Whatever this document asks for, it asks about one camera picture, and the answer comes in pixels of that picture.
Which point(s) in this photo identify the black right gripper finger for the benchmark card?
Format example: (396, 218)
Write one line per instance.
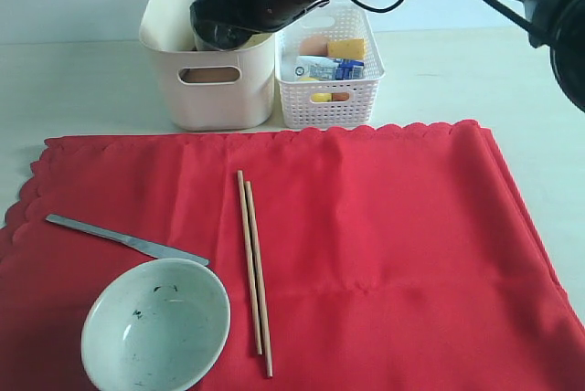
(236, 13)

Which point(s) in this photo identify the stainless steel cup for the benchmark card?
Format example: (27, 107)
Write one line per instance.
(216, 37)

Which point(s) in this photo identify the round brown wooden plate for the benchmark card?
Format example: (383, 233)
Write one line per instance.
(209, 75)

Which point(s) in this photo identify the brown egg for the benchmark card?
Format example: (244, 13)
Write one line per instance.
(316, 45)

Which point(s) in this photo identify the small milk carton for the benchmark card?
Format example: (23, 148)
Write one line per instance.
(328, 69)

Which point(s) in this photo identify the yellow cheese wedge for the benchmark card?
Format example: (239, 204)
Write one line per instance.
(352, 48)

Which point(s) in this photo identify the yellow lemon with sticker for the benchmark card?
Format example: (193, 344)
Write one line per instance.
(318, 97)

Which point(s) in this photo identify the orange fried nugget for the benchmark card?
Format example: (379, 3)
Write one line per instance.
(340, 96)

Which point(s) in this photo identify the cream plastic tub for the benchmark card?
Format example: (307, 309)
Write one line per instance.
(166, 34)

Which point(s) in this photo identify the white perforated plastic basket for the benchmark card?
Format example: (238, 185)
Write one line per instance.
(336, 21)

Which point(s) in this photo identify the left wooden chopstick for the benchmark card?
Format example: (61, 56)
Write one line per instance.
(254, 306)

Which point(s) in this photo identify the metal table knife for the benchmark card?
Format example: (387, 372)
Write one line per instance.
(146, 247)

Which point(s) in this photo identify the red scalloped table cloth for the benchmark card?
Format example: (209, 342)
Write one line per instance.
(393, 258)

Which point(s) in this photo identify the pale green ceramic bowl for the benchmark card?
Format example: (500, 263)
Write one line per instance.
(159, 326)

